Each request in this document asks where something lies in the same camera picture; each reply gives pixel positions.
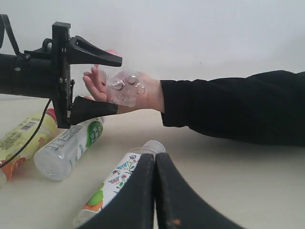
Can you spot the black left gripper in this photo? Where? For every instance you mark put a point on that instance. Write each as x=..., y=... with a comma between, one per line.
x=48, y=75

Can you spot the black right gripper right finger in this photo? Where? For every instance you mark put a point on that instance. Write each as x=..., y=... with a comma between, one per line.
x=178, y=206

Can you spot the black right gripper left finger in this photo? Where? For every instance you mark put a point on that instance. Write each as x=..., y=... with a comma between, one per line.
x=133, y=206

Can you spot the clear bottle floral label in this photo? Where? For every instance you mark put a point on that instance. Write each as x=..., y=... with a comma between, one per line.
x=115, y=181

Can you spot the clear cola bottle red label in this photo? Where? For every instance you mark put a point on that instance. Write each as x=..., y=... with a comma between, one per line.
x=123, y=85

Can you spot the clear bottle green white label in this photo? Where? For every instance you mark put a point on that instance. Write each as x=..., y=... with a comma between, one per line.
x=57, y=159

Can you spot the yellow bottle red cap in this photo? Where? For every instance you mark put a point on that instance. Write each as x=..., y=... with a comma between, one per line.
x=14, y=140

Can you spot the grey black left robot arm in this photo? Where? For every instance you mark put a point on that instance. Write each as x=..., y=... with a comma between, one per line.
x=13, y=67

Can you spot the person's open bare hand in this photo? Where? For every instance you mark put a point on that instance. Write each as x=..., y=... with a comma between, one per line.
x=151, y=99

